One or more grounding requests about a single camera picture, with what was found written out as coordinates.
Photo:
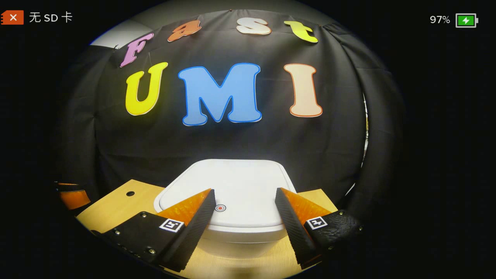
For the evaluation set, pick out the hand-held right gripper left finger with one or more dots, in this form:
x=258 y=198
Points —
x=195 y=232

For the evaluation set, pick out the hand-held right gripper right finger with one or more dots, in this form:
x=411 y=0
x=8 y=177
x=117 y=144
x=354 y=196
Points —
x=292 y=232

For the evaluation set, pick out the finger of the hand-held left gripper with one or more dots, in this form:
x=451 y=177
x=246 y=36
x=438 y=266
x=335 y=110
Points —
x=75 y=199

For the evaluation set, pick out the white desktop garbage bin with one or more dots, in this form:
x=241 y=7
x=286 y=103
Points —
x=240 y=186

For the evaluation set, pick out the wooden desktop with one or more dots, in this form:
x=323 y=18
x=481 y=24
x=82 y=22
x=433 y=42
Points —
x=116 y=209

